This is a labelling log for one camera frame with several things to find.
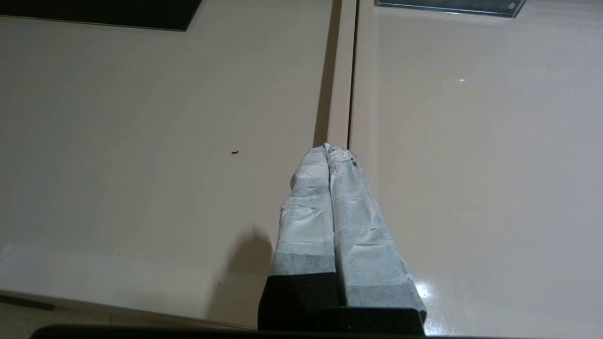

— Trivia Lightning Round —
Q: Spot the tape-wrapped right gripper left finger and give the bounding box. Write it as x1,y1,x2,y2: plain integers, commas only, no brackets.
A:
258,145,341,331

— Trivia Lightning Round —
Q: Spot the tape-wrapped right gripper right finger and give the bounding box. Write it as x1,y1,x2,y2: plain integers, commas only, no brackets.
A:
326,144,427,311

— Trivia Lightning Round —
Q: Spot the clear acrylic sign holder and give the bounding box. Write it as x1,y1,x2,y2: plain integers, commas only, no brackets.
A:
375,0,527,19

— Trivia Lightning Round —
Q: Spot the large black induction cooktop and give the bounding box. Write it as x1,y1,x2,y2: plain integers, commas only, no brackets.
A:
0,0,204,32

